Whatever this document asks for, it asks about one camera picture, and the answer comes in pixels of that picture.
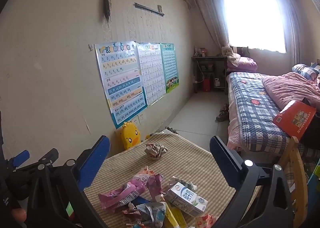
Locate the silver blue wrapper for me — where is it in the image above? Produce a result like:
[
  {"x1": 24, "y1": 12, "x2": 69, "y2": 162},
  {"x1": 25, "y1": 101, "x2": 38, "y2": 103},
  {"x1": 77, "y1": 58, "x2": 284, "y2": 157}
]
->
[{"x1": 135, "y1": 202, "x2": 167, "y2": 228}]

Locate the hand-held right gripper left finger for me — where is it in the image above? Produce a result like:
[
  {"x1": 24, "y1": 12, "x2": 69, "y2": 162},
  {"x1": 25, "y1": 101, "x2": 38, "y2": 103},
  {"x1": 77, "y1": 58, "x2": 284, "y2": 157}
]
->
[{"x1": 26, "y1": 135, "x2": 111, "y2": 228}]

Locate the beige cloth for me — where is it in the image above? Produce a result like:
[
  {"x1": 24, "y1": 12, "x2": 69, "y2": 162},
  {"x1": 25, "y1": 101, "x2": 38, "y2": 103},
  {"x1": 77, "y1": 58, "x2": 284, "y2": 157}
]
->
[{"x1": 222, "y1": 46, "x2": 242, "y2": 66}]

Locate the strawberry print wrapper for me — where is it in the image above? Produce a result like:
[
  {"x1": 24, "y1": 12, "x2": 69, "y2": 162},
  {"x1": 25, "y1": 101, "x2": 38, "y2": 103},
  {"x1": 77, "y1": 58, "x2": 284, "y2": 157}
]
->
[{"x1": 195, "y1": 214, "x2": 217, "y2": 228}]

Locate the yellow duck toy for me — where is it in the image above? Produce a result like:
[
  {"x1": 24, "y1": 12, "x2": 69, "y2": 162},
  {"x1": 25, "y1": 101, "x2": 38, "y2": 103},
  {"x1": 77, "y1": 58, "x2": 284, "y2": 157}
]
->
[{"x1": 121, "y1": 121, "x2": 140, "y2": 150}]

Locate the blue letter chart poster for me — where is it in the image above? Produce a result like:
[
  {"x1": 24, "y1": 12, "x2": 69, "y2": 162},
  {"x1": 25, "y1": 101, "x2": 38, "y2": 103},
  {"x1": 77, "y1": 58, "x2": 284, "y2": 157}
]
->
[{"x1": 94, "y1": 41, "x2": 147, "y2": 130}]

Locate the white milk carton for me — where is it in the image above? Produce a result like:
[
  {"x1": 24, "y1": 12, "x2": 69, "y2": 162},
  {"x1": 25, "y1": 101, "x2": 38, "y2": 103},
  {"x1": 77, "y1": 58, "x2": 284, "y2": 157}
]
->
[{"x1": 165, "y1": 182, "x2": 209, "y2": 217}]

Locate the pink and white wrapper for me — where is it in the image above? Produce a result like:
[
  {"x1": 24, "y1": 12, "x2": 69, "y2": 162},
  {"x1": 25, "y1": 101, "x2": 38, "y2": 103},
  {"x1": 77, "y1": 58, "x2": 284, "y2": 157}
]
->
[{"x1": 132, "y1": 165, "x2": 157, "y2": 186}]

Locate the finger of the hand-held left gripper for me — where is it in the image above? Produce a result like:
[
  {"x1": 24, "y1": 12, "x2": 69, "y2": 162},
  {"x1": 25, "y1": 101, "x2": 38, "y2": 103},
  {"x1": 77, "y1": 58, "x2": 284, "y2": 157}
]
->
[
  {"x1": 5, "y1": 150, "x2": 30, "y2": 168},
  {"x1": 15, "y1": 148, "x2": 59, "y2": 173}
]

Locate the red white paper ball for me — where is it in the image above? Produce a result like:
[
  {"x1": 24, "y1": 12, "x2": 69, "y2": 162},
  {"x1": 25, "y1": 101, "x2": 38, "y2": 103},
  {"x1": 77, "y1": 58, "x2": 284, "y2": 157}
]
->
[{"x1": 144, "y1": 143, "x2": 168, "y2": 160}]

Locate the wooden chair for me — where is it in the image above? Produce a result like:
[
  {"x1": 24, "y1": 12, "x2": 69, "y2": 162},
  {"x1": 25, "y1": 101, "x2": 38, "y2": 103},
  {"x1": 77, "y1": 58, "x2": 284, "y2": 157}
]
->
[{"x1": 277, "y1": 136, "x2": 309, "y2": 221}]

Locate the pink quilt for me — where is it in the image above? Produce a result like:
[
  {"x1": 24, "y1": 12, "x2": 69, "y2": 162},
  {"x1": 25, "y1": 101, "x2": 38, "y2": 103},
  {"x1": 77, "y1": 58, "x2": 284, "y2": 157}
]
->
[{"x1": 262, "y1": 72, "x2": 320, "y2": 111}]

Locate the window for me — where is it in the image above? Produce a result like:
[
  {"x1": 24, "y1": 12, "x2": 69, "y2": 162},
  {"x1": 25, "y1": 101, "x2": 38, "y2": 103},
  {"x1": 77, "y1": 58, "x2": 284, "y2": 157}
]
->
[{"x1": 222, "y1": 0, "x2": 287, "y2": 52}]

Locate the bed with plaid sheet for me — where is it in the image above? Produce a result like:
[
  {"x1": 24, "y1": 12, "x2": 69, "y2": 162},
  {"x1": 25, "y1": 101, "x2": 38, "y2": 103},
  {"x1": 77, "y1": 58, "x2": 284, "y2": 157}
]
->
[{"x1": 226, "y1": 72, "x2": 320, "y2": 158}]

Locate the red book box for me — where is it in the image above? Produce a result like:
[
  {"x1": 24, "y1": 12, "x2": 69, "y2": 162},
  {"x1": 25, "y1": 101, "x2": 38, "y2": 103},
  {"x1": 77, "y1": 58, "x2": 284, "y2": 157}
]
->
[{"x1": 272, "y1": 101, "x2": 317, "y2": 140}]

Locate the green chart poster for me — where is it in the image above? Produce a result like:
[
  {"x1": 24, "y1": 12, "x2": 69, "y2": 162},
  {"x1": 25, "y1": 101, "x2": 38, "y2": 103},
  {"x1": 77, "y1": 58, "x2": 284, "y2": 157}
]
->
[{"x1": 160, "y1": 43, "x2": 180, "y2": 94}]

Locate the red container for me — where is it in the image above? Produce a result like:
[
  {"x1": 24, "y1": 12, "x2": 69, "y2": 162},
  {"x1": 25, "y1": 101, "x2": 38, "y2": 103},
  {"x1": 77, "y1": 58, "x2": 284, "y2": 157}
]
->
[{"x1": 202, "y1": 78, "x2": 213, "y2": 92}]

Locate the white chart poster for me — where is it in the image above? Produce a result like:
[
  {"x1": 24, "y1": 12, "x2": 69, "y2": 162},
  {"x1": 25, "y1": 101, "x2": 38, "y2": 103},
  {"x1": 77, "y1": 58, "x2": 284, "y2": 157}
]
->
[{"x1": 136, "y1": 42, "x2": 167, "y2": 107}]

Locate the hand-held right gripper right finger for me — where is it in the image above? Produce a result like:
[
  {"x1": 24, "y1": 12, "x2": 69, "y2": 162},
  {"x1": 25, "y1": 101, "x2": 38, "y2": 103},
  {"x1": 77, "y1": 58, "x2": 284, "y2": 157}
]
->
[{"x1": 209, "y1": 135, "x2": 294, "y2": 228}]

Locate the red wrapper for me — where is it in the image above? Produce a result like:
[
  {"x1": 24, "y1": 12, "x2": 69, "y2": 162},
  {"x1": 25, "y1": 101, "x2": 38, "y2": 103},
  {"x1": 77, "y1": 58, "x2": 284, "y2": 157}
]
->
[{"x1": 122, "y1": 208, "x2": 138, "y2": 222}]

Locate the blue patterned pillow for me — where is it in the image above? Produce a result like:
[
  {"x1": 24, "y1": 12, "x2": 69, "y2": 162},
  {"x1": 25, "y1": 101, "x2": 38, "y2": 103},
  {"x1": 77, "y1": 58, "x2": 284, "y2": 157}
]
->
[{"x1": 292, "y1": 63, "x2": 320, "y2": 79}]

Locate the folded pink blanket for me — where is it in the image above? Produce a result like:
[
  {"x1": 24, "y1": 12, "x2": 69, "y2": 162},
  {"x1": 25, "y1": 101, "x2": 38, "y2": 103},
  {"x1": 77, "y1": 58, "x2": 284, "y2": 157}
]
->
[{"x1": 226, "y1": 54, "x2": 258, "y2": 73}]

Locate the white wall outlet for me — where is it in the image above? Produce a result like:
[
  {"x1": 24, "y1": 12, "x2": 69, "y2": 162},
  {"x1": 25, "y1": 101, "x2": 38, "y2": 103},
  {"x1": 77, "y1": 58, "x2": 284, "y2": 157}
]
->
[{"x1": 131, "y1": 114, "x2": 145, "y2": 126}]

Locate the metal wall rail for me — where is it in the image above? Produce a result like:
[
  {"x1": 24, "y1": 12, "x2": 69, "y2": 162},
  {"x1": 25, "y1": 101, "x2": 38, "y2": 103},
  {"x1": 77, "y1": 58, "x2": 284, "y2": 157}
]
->
[{"x1": 134, "y1": 3, "x2": 165, "y2": 16}]

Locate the long pink wrapper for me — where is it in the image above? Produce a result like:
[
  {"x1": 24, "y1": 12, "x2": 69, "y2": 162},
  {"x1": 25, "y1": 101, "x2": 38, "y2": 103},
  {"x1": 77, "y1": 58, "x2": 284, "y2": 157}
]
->
[{"x1": 98, "y1": 183, "x2": 147, "y2": 210}]

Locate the dark shelf table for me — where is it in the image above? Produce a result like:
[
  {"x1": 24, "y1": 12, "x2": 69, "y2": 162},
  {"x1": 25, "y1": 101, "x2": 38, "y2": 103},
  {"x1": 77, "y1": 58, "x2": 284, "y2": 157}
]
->
[{"x1": 191, "y1": 56, "x2": 228, "y2": 94}]

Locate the sheer curtain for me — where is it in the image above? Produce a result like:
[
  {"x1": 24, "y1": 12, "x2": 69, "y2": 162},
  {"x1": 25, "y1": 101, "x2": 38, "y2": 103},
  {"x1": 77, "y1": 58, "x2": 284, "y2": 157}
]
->
[{"x1": 190, "y1": 0, "x2": 300, "y2": 69}]

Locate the yellow wrapper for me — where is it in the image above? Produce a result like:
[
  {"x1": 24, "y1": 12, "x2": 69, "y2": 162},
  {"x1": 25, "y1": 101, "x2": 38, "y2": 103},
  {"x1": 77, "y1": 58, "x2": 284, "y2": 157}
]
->
[{"x1": 162, "y1": 202, "x2": 187, "y2": 228}]

